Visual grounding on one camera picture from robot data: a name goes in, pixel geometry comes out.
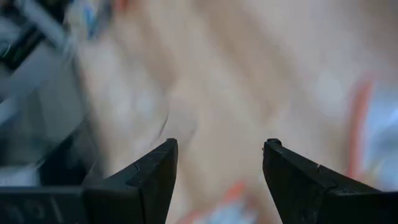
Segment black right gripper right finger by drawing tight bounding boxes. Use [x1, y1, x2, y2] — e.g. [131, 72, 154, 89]
[262, 138, 398, 224]

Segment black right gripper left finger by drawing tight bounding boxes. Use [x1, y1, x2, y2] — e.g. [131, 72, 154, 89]
[83, 138, 179, 224]

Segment orange Maruchan noodle pack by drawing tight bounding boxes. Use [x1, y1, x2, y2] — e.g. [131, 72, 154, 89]
[346, 73, 398, 192]
[174, 179, 265, 224]

